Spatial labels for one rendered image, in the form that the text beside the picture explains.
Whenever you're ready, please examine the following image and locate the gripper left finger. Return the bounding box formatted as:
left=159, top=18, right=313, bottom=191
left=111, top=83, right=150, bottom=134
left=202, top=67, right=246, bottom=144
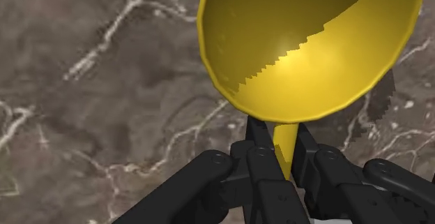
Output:
left=112, top=114, right=311, bottom=224

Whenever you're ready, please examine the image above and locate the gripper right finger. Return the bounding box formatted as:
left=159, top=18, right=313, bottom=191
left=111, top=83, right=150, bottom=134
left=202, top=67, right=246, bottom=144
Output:
left=291, top=122, right=435, bottom=224

